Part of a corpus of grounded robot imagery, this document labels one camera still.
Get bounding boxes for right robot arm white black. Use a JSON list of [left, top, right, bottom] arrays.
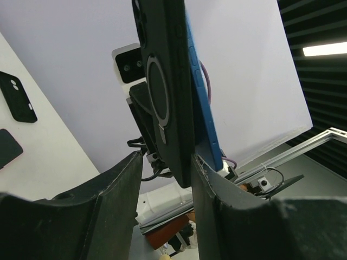
[[126, 82, 193, 228]]

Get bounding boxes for phone in pink case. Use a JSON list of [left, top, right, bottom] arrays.
[[0, 129, 23, 169]]

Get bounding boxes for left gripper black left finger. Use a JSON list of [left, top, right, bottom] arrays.
[[1, 151, 143, 259]]

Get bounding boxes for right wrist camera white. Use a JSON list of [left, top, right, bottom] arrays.
[[112, 43, 146, 98]]

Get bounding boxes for blue phone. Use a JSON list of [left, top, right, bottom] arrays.
[[186, 18, 223, 172]]

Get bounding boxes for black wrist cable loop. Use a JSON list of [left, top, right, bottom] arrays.
[[126, 137, 174, 182]]

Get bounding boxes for black ring phone case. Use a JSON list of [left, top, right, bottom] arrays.
[[132, 1, 195, 188]]

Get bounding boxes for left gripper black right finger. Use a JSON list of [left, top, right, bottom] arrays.
[[191, 154, 346, 259]]

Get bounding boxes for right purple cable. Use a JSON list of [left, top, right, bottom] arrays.
[[199, 59, 239, 168]]

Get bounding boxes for aluminium frame rail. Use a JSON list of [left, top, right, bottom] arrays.
[[234, 127, 346, 184]]

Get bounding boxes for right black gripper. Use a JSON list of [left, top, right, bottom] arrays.
[[127, 83, 174, 173]]

